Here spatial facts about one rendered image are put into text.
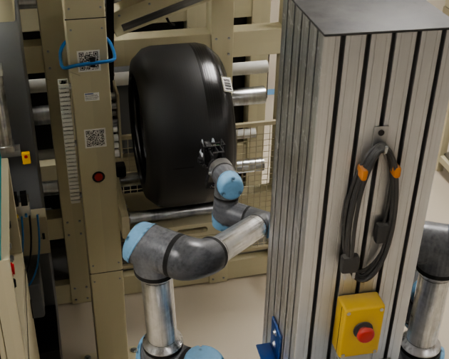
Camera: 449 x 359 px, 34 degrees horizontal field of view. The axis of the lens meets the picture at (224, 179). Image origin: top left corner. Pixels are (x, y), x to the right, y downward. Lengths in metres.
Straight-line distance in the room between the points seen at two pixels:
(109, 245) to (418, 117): 1.75
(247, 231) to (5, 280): 0.66
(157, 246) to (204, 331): 1.76
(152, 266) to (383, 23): 0.89
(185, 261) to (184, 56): 0.97
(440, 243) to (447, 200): 2.79
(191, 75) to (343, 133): 1.25
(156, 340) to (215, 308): 1.62
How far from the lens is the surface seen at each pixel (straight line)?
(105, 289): 3.00
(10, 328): 2.14
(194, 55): 2.59
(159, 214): 2.74
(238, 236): 1.98
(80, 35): 2.47
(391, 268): 1.55
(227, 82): 2.54
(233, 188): 2.14
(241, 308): 3.71
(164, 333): 2.07
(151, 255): 1.85
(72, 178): 2.71
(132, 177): 2.96
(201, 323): 3.62
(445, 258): 1.97
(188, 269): 1.83
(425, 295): 2.07
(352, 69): 1.27
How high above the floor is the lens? 2.45
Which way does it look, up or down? 31 degrees down
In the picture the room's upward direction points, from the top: 1 degrees clockwise
